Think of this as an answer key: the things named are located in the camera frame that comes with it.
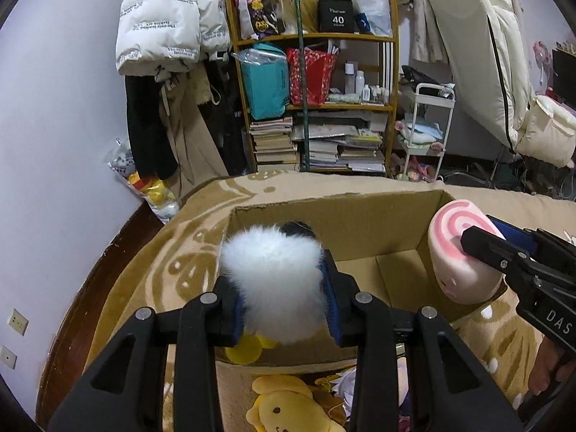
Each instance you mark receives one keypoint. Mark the beige printed blanket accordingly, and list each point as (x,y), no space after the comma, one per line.
(193,243)

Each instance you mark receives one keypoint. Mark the plastic bag of toys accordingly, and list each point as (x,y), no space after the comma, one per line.
(148,189)

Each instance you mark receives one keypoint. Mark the heap of small toys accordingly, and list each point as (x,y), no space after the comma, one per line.
(416,171)

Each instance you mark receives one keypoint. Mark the person's right hand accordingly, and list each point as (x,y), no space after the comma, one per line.
(542,364)

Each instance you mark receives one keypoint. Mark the black coat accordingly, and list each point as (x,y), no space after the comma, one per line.
(144,126)

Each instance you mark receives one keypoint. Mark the white trolley cart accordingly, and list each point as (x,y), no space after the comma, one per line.
(423,87)

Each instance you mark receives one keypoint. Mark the teal bag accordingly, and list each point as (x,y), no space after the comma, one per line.
(265,85)

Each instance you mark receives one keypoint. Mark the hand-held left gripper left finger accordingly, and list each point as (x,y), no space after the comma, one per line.
(236,319)

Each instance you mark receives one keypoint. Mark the metal chair frame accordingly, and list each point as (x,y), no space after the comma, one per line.
(497,166)

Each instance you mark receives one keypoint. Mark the wall socket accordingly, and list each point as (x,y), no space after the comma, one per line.
(18,321)
(8,357)

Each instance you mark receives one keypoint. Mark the green pole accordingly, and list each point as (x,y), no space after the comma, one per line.
(301,99)

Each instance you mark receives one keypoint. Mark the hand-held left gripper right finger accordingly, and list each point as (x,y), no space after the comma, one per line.
(330,319)

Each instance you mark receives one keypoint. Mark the brown plush toy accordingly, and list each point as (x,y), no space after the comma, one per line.
(330,396)

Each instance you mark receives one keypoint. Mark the folded towels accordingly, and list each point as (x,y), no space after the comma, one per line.
(418,132)

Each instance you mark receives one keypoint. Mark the clear plastic bag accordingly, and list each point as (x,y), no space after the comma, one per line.
(256,56)

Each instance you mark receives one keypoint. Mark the red gift bag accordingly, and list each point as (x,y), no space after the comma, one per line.
(315,76)

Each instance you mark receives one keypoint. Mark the stack of old books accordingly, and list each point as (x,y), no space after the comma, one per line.
(272,144)

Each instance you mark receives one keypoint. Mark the blond wig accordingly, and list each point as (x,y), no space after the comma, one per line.
(310,4)

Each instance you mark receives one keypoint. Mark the white plastic bag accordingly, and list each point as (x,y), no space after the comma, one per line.
(371,0)

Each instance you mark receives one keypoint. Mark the dark hanging garment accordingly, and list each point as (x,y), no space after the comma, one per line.
(229,121)

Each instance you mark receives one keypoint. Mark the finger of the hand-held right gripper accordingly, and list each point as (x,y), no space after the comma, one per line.
(513,234)
(486,245)

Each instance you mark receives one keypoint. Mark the pink swirl roll plush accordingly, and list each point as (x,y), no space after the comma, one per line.
(450,270)

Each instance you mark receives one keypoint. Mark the cardboard box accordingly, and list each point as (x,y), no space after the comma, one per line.
(360,225)

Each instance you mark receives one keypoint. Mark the black bag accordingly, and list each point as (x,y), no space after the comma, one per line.
(418,76)

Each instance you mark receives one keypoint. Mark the beige garment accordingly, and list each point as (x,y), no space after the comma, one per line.
(193,135)

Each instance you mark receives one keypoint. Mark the group of cosmetic bottles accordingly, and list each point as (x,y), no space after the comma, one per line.
(360,85)

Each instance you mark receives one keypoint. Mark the white puffer jacket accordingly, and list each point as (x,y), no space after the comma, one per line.
(157,22)

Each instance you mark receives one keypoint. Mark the black box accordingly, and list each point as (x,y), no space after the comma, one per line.
(336,13)

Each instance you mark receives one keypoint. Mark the white curtain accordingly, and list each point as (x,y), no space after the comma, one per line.
(432,22)

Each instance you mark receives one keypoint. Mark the white fluffy plush toy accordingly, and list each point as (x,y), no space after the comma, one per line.
(274,279)

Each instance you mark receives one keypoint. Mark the cream mattress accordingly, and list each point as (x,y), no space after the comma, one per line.
(477,31)

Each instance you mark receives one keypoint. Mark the yellow bear plush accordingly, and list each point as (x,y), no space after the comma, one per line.
(279,409)

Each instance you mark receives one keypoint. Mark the cream cushion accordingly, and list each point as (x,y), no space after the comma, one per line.
(549,126)

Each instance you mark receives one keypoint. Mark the printed tote bag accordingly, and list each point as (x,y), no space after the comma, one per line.
(258,4)

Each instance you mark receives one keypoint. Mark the wooden shelf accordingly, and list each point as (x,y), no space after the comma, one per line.
(315,36)

